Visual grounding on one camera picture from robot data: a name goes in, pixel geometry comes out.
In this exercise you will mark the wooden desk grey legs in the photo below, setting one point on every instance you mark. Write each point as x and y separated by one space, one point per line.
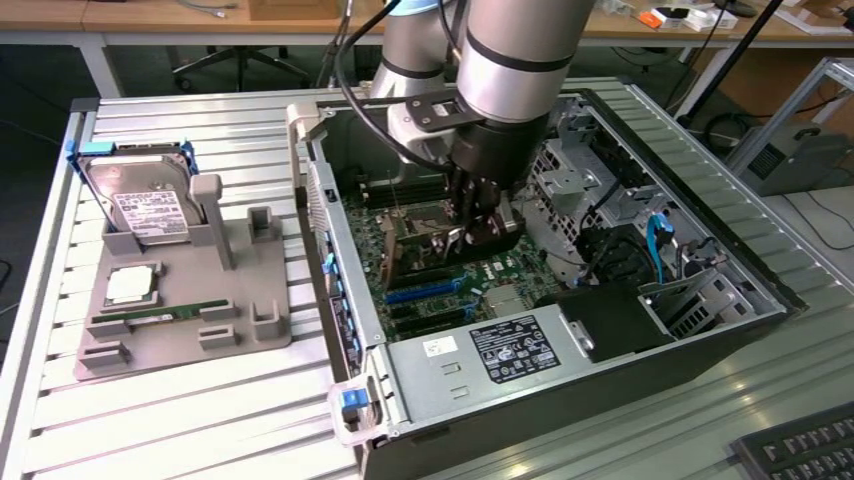
54 20
635 30

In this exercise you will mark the CPU socket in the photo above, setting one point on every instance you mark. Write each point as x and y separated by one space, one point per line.
428 220

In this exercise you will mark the black open PC case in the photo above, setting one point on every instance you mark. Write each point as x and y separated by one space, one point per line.
668 390

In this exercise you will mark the black RAM slot bank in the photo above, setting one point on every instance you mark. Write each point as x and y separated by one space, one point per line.
401 192

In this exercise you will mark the green RAM stick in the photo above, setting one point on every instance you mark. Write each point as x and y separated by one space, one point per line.
161 312

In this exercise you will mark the green motherboard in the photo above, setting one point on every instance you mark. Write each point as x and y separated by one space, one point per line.
534 272

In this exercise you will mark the grey plastic parts rack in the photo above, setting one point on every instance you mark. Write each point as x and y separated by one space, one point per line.
181 280

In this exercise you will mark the grey power supply unit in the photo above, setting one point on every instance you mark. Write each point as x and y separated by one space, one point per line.
434 380

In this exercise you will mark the black office chair base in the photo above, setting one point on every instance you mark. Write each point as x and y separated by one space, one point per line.
241 55

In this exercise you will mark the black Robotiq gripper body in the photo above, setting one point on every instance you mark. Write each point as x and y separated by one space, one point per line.
501 150

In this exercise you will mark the hard disk in blue caddy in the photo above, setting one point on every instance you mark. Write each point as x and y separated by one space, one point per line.
143 200

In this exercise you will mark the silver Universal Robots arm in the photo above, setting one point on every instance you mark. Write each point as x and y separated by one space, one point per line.
521 60

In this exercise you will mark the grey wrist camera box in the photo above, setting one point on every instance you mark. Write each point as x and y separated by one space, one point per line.
408 130

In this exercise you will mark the brown cardboard box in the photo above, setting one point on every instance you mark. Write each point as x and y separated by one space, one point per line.
294 10

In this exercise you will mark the grey equipment box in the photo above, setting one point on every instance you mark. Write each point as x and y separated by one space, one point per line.
801 165

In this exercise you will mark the small orange box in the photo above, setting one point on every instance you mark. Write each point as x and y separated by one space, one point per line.
651 19

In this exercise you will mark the black stand pole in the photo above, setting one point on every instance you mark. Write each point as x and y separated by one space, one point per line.
739 50

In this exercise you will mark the aluminium profile frame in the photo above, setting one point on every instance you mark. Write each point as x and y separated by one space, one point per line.
837 67

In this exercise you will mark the silver chipset heat sink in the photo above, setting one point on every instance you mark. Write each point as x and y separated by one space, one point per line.
508 299

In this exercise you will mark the black plastic air shroud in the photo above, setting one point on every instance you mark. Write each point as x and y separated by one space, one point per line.
601 320

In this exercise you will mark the black keyboard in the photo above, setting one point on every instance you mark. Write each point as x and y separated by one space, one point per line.
801 445

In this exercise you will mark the small white box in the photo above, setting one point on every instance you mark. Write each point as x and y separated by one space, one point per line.
708 20

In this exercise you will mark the metal disk bay cage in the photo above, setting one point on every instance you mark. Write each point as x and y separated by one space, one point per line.
568 185

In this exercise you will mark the black graphics card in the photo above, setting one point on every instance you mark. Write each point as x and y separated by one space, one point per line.
414 250

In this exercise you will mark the silver CPU chip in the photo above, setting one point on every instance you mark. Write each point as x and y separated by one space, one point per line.
131 286

